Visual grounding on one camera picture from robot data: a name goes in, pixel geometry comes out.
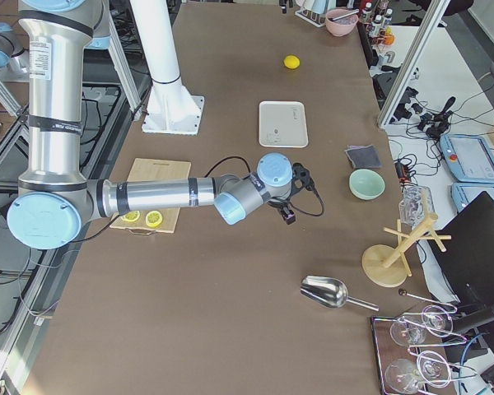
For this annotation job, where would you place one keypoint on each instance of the teach pendant tablet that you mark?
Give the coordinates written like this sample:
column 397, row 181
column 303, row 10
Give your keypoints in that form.
column 463, row 193
column 468, row 157

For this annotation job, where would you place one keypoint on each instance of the lemon slice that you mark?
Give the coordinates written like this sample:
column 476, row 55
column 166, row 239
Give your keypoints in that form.
column 153, row 219
column 131, row 217

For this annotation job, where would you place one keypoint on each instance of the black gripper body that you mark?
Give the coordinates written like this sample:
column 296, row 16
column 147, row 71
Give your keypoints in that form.
column 281, row 204

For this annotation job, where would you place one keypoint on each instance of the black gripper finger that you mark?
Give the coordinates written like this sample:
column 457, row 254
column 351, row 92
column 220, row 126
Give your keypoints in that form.
column 287, row 214

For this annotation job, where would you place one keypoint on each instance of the black monitor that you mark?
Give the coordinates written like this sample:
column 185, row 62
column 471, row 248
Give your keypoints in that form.
column 468, row 262

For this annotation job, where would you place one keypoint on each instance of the wooden cutting board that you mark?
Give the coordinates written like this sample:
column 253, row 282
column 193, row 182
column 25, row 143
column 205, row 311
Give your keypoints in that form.
column 153, row 170

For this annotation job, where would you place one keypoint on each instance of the white rabbit tray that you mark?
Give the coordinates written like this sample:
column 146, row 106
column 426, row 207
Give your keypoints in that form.
column 282, row 124

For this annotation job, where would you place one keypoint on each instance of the pink bowl with ice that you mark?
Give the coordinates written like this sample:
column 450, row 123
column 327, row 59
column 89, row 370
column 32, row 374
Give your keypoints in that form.
column 341, row 22

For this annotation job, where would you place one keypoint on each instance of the aluminium frame post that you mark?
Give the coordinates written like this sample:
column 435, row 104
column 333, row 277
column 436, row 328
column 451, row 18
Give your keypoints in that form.
column 430, row 21

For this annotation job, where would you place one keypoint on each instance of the glass jar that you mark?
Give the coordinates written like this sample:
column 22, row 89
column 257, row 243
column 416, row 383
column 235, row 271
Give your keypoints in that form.
column 416, row 203

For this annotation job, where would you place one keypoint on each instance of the wine glass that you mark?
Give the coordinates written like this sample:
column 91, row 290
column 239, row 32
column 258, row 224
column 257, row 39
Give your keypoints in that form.
column 411, row 329
column 430, row 370

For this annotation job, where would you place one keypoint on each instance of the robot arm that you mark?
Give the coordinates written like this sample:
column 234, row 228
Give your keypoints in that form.
column 14, row 57
column 55, row 199

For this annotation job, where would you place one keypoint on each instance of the grey folded cloth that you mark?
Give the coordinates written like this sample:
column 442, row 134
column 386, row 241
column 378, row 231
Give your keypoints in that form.
column 363, row 157

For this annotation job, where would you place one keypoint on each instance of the green ceramic bowl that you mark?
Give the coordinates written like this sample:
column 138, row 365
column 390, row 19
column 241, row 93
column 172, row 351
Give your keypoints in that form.
column 366, row 184

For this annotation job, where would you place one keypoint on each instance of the metal scoop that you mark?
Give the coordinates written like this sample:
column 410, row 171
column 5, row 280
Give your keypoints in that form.
column 331, row 292

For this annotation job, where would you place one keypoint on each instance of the wooden mug tree stand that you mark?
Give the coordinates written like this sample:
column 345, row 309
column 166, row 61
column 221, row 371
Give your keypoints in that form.
column 388, row 266

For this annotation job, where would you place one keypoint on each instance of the yellow lemon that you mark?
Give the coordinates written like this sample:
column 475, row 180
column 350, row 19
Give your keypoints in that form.
column 291, row 62

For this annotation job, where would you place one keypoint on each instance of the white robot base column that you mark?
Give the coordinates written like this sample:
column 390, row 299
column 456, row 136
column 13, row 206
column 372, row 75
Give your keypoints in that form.
column 171, row 108

